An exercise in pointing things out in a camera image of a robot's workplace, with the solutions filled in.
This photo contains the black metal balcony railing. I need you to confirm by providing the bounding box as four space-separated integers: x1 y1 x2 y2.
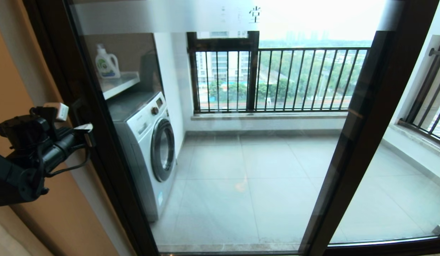
189 47 370 113

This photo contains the frosted white glass sticker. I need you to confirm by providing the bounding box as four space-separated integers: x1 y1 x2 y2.
69 0 403 35

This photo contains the black side balcony railing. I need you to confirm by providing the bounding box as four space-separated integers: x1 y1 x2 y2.
398 36 440 144

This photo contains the dark window frame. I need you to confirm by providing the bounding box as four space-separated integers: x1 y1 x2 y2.
186 31 260 113

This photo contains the grey stone window sill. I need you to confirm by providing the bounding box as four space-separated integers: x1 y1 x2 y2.
192 111 348 121

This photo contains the dark framed sliding glass door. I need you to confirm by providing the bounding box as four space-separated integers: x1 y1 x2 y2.
23 0 440 256

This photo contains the white detergent bottle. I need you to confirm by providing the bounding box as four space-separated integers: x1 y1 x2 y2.
95 44 121 79

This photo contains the white front-load washing machine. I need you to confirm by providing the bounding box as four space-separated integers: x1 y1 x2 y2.
107 91 178 222

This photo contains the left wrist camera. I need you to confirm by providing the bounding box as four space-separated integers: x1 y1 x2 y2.
43 102 69 122

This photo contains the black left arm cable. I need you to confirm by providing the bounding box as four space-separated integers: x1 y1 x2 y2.
45 146 91 178

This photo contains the dark outer door frame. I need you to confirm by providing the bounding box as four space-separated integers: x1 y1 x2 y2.
22 0 440 256

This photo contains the white stone shelf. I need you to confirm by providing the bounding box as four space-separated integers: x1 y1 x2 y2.
101 72 140 100

